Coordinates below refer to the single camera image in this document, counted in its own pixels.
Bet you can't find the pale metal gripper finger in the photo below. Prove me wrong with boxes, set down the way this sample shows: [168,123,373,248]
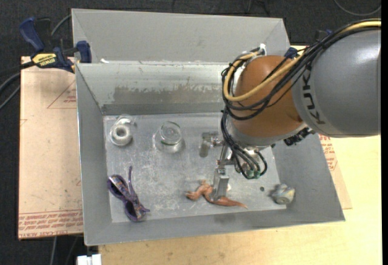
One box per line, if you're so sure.
[199,132,221,158]
[212,166,230,202]

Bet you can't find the purple sunglasses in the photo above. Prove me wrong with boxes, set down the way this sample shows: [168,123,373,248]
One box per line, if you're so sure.
[107,166,151,223]

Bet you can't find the grey metal bin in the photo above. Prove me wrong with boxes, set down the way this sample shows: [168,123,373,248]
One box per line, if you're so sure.
[71,8,346,246]

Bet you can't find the orange toy lizard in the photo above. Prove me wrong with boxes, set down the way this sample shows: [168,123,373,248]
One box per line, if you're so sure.
[185,179,249,210]

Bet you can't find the clear glass cup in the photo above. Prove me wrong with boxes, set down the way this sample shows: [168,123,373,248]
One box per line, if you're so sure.
[152,121,186,155]

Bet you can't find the black cylinder on white bracket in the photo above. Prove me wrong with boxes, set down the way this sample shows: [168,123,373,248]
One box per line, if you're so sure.
[284,127,315,147]

